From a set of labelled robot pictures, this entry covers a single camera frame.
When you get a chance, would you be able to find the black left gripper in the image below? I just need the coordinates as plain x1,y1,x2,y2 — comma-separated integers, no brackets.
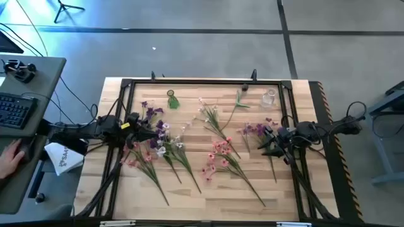
123,112,160,149

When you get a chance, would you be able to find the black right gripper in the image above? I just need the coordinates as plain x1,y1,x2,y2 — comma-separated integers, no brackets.
257,125,299,158

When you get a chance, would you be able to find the dark purple flower bunch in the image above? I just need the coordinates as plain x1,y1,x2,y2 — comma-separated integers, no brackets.
138,100,165,129
148,119,183,185

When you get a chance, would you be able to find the magenta flower bunch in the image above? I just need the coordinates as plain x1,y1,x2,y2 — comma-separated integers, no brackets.
240,117,278,184

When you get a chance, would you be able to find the pink flower bunch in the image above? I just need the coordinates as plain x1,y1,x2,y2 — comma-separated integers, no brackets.
121,141,170,206
201,136,266,208

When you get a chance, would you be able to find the white flower bunch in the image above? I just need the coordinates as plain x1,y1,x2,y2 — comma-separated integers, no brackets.
193,96,242,160
156,120,203,194

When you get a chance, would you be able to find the clear glass vase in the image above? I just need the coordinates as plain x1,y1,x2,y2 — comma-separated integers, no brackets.
260,88,277,109

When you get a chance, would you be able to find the green glass vase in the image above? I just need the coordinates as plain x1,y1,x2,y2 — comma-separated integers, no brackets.
166,90,181,110

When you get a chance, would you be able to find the green leaf stem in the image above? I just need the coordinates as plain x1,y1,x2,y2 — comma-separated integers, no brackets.
220,90,251,132

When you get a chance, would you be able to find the white printed paper bag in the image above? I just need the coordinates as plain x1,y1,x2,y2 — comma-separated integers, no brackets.
44,142,85,177

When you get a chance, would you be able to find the grey blue metal cart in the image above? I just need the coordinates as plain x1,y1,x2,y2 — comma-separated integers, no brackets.
347,80,404,187

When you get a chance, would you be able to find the dark desk leg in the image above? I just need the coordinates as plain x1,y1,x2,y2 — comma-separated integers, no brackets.
27,159,45,199

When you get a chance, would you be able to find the black computer mouse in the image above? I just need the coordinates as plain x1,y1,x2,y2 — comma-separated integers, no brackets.
17,137,36,163

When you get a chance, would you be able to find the grey desk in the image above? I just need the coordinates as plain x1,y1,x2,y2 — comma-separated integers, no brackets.
0,54,67,215

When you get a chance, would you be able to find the black keyboard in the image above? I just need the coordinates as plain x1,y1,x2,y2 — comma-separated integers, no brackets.
0,91,39,130

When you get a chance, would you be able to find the person's hand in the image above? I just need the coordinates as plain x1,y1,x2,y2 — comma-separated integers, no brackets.
0,139,25,180

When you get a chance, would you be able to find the black tripod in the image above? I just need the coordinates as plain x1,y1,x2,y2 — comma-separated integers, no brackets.
52,0,86,25

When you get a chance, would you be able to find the black monitor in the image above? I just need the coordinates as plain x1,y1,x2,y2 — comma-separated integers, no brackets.
0,30,25,54

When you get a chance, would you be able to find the black aluminium table frame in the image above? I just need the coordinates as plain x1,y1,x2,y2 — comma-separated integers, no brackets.
74,78,340,221

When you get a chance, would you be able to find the white metal bracket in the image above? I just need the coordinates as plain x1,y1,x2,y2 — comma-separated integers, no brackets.
99,220,136,227
276,221,312,227

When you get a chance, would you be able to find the black desk cable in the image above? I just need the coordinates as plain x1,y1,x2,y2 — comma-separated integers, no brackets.
21,75,99,127

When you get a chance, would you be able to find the black desk clamp mount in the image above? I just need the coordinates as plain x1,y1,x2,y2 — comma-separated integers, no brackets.
3,59,37,84

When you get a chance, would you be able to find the black floor cable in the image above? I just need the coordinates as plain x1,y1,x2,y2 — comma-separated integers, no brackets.
0,22,45,57

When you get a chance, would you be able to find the yellow cable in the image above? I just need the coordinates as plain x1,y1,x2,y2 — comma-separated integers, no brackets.
15,0,49,57

